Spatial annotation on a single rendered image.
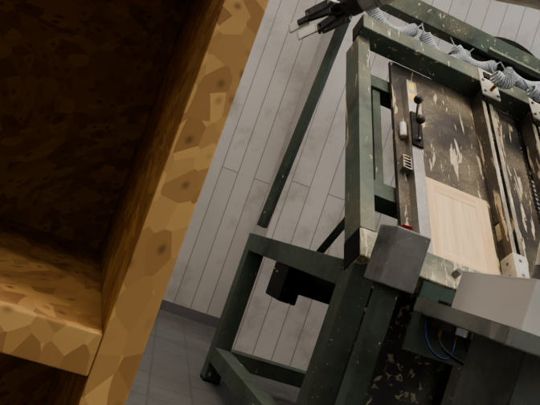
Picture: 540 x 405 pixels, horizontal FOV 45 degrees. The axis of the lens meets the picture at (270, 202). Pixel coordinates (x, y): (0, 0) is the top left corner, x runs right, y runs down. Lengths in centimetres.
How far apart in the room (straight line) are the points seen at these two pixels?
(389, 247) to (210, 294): 356
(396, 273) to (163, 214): 174
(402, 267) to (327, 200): 277
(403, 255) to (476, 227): 70
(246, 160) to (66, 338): 518
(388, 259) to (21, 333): 175
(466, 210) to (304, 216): 219
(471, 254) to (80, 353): 231
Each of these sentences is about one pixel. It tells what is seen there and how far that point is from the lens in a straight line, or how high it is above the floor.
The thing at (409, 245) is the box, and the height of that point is 89.
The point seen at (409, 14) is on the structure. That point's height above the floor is 210.
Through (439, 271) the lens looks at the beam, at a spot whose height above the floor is 86.
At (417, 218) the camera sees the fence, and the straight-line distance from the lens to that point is 244.
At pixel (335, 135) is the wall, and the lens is 478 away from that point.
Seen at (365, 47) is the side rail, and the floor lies 171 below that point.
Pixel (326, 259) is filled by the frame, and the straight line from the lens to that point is 239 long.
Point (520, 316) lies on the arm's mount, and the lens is 153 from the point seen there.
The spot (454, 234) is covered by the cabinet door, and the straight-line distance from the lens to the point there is 254.
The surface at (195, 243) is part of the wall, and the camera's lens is 539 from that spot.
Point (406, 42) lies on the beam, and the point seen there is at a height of 182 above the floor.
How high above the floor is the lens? 73
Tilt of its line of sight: 4 degrees up
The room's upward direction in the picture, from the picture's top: 19 degrees clockwise
